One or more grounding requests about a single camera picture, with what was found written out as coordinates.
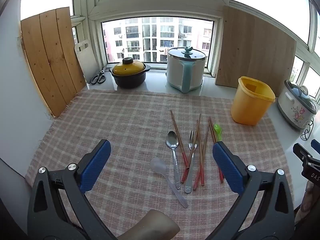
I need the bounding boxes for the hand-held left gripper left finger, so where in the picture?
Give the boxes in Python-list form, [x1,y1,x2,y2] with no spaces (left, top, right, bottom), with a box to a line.
[27,139,118,240]

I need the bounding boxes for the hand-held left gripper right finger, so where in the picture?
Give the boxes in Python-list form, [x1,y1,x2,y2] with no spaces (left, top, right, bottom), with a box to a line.
[204,141,295,240]

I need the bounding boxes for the pile of wooden chopsticks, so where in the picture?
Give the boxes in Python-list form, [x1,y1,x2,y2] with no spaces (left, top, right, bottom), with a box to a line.
[170,109,225,190]

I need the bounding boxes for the metal fork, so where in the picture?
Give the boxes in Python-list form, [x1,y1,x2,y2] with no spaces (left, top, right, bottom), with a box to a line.
[184,130,198,194]

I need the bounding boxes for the green plastic spoon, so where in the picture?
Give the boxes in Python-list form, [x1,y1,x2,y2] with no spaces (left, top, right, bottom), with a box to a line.
[213,124,223,142]

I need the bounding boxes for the metal spoon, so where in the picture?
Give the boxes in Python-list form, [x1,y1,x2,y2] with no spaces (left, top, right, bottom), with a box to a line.
[166,131,181,190]

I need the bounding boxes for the translucent plastic spoon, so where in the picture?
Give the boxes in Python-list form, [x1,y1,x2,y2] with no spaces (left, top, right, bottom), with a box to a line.
[149,157,188,208]

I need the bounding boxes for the yellow plastic container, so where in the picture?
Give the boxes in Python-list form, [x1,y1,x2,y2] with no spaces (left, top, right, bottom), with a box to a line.
[230,76,276,126]

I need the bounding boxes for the person's right hand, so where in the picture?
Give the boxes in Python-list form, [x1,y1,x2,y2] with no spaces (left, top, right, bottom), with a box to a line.
[300,180,316,220]

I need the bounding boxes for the pink checked tablecloth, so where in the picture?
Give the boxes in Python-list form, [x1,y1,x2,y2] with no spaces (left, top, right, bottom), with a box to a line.
[25,89,294,240]

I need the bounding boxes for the white floral slow cooker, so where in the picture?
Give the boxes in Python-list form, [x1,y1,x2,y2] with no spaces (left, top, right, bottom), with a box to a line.
[277,80,317,130]

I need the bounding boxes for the tan rounded object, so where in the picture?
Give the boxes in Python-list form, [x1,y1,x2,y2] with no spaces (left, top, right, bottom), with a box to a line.
[117,209,181,240]

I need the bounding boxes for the black scissors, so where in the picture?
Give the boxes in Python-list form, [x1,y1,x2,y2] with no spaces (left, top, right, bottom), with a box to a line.
[90,70,107,85]

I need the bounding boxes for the black clay pot yellow lid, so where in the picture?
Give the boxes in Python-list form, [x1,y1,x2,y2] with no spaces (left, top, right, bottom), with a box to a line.
[109,57,151,89]

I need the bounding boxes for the white cutting board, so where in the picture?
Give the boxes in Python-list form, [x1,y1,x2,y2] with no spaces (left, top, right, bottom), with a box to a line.
[74,39,102,84]

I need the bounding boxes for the white teal electric pot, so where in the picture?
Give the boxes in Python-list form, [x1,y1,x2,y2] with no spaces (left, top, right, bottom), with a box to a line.
[166,46,207,93]

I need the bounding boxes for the light oak board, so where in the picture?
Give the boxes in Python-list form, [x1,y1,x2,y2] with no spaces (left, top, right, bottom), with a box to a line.
[215,5,297,98]

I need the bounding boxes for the pine plank board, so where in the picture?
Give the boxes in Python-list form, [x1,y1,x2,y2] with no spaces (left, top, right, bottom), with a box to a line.
[20,7,87,118]

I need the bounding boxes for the black power cable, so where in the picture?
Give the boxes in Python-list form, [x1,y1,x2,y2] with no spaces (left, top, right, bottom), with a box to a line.
[300,119,315,140]

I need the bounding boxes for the white window frame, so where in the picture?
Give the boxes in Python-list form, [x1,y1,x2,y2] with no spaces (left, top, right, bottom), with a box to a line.
[71,0,320,98]

